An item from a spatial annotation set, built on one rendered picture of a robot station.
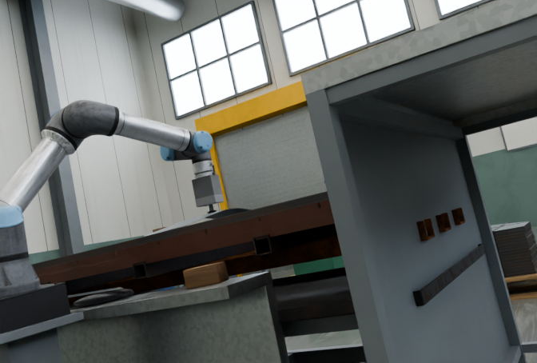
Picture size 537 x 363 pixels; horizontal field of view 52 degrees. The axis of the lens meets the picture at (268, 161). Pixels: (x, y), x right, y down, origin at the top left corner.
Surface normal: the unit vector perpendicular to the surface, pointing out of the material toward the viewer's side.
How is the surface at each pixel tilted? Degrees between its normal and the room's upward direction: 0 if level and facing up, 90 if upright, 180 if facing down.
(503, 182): 90
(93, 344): 90
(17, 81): 90
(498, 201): 90
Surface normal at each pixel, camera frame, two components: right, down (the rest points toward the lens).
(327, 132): -0.50, 0.00
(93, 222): 0.83, -0.25
